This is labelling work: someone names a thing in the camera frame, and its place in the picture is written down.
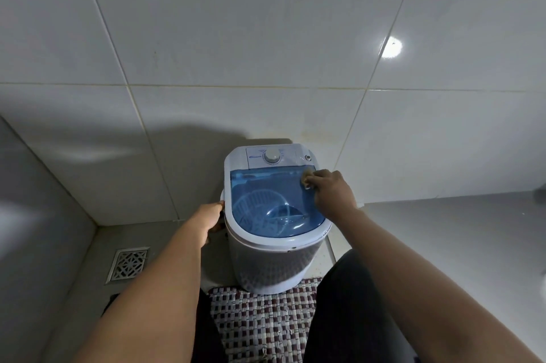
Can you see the person's left hand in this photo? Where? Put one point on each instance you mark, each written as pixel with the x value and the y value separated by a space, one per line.
pixel 207 222

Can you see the person's right hand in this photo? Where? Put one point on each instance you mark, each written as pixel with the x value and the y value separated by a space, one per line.
pixel 335 196

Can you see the brown cleaning cloth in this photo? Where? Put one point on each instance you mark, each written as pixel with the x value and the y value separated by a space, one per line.
pixel 307 182

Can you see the white washing machine blue lid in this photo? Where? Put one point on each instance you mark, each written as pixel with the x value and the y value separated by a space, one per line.
pixel 273 213

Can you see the person's left forearm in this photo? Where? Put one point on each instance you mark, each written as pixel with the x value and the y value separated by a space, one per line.
pixel 149 298

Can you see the person's right forearm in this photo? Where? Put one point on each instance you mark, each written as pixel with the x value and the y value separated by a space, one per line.
pixel 426 290

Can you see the person's black trousers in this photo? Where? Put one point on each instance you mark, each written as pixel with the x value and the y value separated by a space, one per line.
pixel 341 311

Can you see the metal floor drain grate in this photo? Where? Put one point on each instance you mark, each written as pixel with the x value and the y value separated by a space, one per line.
pixel 127 265

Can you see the checkered woven floor mat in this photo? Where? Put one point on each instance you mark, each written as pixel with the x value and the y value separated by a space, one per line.
pixel 264 324

